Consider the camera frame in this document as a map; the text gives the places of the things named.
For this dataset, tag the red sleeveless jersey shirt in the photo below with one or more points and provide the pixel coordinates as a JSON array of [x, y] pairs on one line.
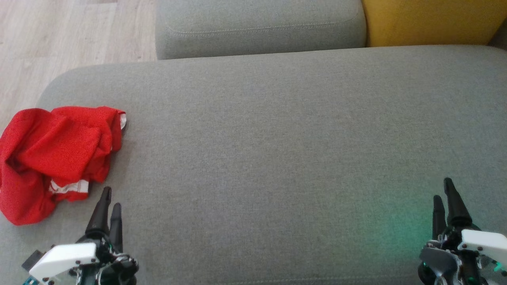
[[23, 198]]

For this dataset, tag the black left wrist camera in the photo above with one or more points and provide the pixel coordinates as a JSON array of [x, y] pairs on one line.
[[32, 260]]

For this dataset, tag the yellow sofa pillow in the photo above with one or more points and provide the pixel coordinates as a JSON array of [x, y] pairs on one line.
[[427, 19]]

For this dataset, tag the grey sofa back cushion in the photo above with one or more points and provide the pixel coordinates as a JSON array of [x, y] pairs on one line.
[[257, 31]]

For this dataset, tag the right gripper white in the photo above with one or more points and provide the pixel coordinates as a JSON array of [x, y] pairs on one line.
[[483, 241]]

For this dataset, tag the grey sofa seat cushion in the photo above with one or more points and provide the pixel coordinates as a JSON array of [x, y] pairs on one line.
[[277, 158]]

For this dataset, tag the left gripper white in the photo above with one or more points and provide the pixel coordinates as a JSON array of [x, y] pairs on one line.
[[63, 257]]

